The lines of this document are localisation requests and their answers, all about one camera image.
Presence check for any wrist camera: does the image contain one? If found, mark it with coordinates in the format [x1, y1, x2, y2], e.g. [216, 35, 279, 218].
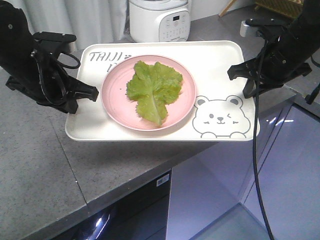
[239, 18, 288, 38]
[33, 31, 77, 54]

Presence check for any white side cabinet panel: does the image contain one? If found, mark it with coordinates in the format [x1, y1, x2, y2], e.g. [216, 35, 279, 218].
[239, 99, 320, 240]

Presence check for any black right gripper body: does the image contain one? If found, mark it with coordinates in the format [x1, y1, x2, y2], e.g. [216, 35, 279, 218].
[249, 32, 313, 93]

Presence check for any pink round plate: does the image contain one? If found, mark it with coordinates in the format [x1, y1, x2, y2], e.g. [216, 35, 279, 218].
[101, 54, 197, 132]

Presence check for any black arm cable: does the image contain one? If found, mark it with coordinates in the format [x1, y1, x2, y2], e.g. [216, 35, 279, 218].
[31, 48, 82, 106]
[251, 39, 276, 240]

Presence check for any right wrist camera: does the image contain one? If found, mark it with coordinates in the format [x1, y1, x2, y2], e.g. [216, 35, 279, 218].
[239, 18, 288, 38]

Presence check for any green lettuce leaf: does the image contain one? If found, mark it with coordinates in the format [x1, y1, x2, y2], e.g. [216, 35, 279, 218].
[126, 60, 183, 126]

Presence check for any black disinfection cabinet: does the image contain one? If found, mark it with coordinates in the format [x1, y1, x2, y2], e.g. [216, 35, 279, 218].
[55, 171, 171, 240]

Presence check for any white rice cooker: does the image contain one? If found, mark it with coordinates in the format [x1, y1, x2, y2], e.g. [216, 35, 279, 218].
[128, 0, 191, 43]

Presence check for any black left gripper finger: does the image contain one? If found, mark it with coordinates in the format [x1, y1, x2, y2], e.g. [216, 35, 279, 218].
[50, 99, 79, 114]
[72, 79, 99, 102]

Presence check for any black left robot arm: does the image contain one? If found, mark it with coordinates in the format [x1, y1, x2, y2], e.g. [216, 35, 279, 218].
[0, 0, 99, 114]

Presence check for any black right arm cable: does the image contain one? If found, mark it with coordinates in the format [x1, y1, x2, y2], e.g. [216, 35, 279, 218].
[251, 39, 276, 240]

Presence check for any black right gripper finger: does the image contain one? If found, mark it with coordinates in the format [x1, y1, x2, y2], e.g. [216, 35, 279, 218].
[242, 78, 265, 99]
[227, 61, 258, 81]

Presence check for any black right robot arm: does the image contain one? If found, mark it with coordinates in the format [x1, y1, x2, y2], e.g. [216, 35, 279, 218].
[227, 0, 320, 99]

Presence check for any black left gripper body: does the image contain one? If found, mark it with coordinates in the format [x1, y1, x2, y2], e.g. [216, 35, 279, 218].
[5, 48, 76, 107]

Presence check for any wooden woven furniture piece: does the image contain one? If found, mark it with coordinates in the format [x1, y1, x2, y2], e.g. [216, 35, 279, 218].
[217, 0, 305, 19]

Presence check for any cream bear serving tray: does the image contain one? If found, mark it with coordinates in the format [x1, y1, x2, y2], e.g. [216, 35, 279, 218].
[65, 40, 260, 142]

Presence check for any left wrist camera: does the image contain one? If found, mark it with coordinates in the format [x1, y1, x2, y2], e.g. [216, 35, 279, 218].
[33, 31, 77, 54]

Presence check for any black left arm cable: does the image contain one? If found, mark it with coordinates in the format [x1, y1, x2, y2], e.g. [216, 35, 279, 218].
[31, 48, 82, 106]

